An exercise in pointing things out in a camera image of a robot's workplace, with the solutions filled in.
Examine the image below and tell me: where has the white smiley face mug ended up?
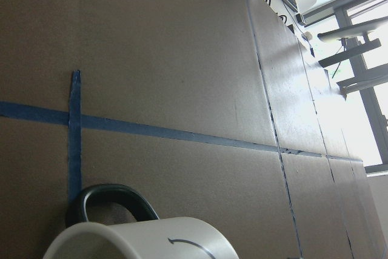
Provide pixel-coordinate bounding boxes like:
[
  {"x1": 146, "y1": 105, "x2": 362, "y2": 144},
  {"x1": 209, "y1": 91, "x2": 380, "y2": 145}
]
[{"x1": 44, "y1": 184, "x2": 238, "y2": 258}]

